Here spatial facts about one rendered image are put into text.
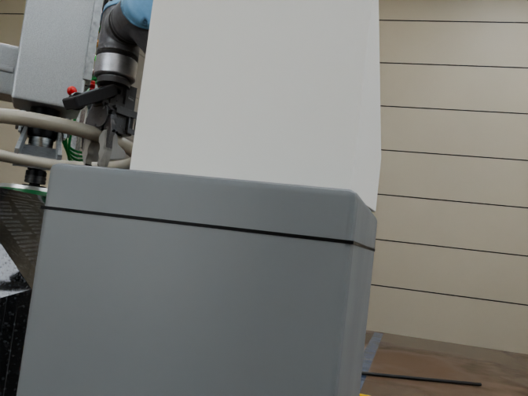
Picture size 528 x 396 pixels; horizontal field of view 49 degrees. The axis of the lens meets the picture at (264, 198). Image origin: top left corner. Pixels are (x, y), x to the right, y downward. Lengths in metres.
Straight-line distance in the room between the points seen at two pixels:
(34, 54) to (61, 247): 1.38
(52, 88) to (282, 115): 1.38
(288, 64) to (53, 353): 0.48
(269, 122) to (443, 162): 5.91
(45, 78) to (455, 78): 5.39
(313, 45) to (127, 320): 0.42
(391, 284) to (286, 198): 5.91
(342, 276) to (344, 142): 0.18
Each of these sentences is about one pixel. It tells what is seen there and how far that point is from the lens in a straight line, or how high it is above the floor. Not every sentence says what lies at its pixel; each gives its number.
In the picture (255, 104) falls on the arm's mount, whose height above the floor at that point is 0.96.
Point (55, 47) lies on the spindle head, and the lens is 2.11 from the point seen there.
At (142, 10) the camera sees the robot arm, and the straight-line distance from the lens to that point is 1.23.
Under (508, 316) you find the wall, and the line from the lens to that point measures 6.65.
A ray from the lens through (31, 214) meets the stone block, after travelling 1.84.
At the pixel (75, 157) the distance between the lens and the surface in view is 4.70.
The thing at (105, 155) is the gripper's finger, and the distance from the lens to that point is 1.26.
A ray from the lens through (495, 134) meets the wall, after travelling 6.76.
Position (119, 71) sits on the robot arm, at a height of 1.11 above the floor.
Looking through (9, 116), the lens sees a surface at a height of 0.97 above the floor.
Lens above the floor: 0.77
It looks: 5 degrees up
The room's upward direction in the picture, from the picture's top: 7 degrees clockwise
